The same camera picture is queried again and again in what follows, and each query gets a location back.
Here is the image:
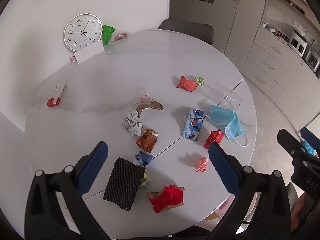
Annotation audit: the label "silver toaster oven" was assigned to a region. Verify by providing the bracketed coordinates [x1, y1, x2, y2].
[305, 50, 320, 71]

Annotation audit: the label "grey drawer cabinet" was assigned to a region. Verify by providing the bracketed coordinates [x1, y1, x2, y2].
[240, 26, 320, 128]

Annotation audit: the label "tall grey cabinet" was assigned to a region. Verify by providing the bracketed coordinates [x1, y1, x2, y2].
[169, 0, 269, 55]

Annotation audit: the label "grey chair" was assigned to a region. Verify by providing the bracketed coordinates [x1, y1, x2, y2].
[157, 18, 215, 46]

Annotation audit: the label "yellow crumpled paper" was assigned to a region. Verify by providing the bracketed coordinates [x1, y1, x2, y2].
[140, 173, 151, 188]

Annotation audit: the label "blue face mask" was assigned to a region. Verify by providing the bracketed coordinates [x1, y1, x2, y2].
[201, 99, 250, 147]

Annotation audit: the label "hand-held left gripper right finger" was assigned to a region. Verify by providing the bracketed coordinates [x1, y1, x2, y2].
[208, 143, 293, 240]

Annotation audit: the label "blue crumpled paper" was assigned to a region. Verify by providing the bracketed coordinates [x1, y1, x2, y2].
[135, 151, 153, 167]

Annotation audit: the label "white card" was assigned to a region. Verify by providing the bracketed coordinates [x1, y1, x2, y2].
[74, 42, 105, 64]

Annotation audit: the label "red and white medicine box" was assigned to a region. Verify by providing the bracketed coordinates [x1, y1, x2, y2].
[46, 83, 68, 108]

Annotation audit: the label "red crumpled paper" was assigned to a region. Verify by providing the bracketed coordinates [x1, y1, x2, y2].
[204, 129, 225, 149]

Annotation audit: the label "green plastic bag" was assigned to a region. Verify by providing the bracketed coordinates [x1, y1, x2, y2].
[101, 25, 117, 47]

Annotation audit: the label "clear plastic bottle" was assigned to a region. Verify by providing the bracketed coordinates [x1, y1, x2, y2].
[209, 82, 243, 110]

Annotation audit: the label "gold brown wrapper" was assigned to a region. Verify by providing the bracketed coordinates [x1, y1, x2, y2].
[136, 101, 165, 118]

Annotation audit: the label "blurred items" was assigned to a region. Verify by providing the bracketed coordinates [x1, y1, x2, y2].
[128, 90, 157, 112]

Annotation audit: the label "white crumpled paper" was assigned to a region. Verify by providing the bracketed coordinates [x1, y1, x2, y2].
[122, 110, 143, 136]

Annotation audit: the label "black foam net sleeve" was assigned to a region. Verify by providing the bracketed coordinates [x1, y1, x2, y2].
[103, 157, 146, 212]

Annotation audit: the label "pink crumpled paper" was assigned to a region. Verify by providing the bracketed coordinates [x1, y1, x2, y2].
[195, 157, 209, 172]

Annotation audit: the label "white microwave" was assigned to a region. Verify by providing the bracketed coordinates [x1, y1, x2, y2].
[288, 32, 308, 57]

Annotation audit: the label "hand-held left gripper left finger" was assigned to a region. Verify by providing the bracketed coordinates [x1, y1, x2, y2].
[24, 141, 110, 240]

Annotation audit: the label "red folded paper box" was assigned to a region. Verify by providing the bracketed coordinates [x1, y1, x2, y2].
[176, 75, 198, 92]

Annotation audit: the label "round white wall clock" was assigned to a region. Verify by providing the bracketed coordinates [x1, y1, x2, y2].
[63, 13, 103, 52]

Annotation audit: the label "torn red cardboard box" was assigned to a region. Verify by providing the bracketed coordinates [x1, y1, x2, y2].
[147, 185, 185, 213]

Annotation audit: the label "brown foil packet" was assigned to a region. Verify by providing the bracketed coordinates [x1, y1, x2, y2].
[135, 129, 159, 153]

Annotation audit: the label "wire dish rack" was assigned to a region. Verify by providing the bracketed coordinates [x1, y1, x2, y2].
[273, 26, 290, 44]

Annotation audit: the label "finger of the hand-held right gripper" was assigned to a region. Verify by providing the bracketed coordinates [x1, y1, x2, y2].
[301, 127, 320, 153]
[277, 129, 307, 159]

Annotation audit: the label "blue printed carton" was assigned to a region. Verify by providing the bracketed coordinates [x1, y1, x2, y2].
[182, 108, 204, 142]

